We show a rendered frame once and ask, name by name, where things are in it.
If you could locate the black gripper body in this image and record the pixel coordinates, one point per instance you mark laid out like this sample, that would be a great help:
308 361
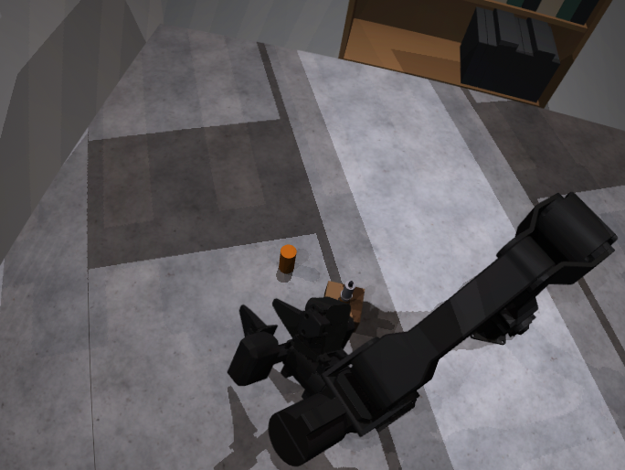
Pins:
257 353

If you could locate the brown wooden block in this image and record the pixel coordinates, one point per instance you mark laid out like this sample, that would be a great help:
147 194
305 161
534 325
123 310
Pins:
334 290

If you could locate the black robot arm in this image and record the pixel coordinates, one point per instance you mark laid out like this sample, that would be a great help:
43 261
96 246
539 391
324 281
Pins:
559 242

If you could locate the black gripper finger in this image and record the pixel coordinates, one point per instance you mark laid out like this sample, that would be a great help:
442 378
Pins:
252 324
288 314

